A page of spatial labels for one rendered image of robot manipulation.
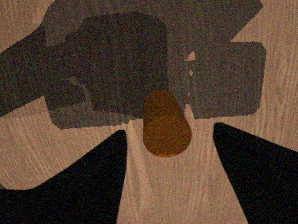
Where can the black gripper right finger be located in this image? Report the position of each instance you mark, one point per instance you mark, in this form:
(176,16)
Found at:
(263,175)

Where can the brown cylinder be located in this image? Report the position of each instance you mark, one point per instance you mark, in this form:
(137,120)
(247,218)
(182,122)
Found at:
(166,130)

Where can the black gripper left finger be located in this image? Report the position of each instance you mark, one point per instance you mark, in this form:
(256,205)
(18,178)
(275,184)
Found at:
(88,192)

